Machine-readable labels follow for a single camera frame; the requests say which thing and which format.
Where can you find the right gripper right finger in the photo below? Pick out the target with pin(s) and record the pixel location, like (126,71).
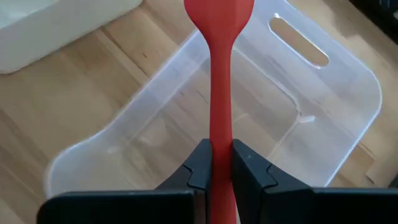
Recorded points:
(258,186)

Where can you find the red silicone spatula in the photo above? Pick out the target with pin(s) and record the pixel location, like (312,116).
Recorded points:
(220,93)

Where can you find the black aluminium table frame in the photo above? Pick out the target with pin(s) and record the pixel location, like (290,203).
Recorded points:
(382,12)

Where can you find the clear plastic bin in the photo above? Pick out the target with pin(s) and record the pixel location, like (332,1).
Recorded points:
(342,93)

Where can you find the white plastic bin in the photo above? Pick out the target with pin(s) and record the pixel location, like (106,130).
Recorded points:
(46,37)

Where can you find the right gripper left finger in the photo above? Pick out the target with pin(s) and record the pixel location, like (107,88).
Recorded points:
(199,168)

